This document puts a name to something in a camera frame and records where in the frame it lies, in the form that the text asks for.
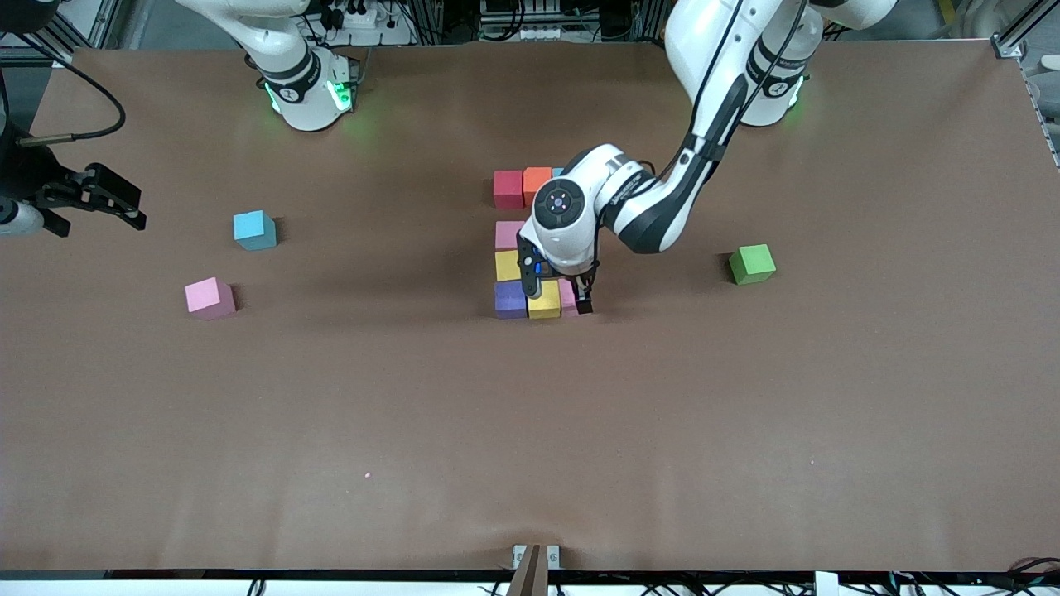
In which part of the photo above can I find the purple foam cube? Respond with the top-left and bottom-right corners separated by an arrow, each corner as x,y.
494,281 -> 529,320

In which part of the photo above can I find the green foam cube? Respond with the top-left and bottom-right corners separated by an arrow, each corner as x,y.
729,244 -> 778,286

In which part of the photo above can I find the brown table cover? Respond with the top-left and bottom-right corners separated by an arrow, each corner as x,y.
0,41 -> 1060,574

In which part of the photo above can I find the white electronics box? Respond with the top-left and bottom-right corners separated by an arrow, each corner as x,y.
479,0 -> 564,42

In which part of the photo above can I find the wooden strip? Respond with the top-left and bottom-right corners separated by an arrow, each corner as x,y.
506,544 -> 542,596

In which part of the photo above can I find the white power strip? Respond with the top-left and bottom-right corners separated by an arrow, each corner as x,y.
319,0 -> 383,30

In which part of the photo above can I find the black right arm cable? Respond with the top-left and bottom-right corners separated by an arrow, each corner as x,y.
17,56 -> 127,148

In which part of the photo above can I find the metal table edge bracket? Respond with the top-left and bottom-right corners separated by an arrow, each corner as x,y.
512,544 -> 561,572

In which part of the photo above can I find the black cable bundle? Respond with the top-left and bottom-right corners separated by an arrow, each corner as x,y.
886,556 -> 1060,596

